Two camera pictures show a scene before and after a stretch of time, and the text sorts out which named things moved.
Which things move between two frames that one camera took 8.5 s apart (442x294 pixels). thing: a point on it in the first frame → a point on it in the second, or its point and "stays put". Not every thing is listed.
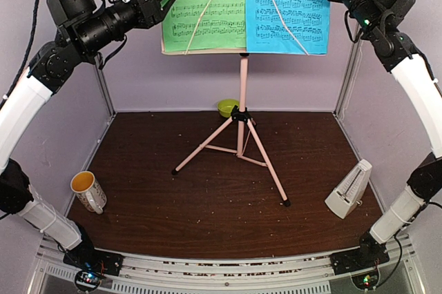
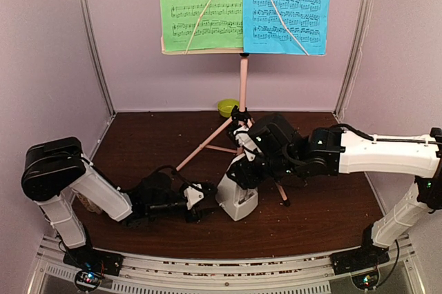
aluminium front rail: x=293 y=274 stays put
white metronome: x=351 y=190 → x=239 y=203
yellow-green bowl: x=225 y=107 stays put
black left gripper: x=152 y=13 → x=195 y=216
